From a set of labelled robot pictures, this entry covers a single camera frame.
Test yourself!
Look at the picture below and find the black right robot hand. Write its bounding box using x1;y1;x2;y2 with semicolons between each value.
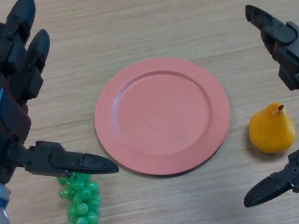
220;0;299;209

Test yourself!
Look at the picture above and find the green grape bunch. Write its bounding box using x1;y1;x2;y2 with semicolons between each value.
56;170;104;224

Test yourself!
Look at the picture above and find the yellow pear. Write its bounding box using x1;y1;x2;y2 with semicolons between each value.
245;100;299;157

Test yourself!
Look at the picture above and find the pink round plate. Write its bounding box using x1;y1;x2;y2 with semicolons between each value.
87;49;238;184

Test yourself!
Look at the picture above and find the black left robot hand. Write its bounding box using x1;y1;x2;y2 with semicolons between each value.
0;0;120;187

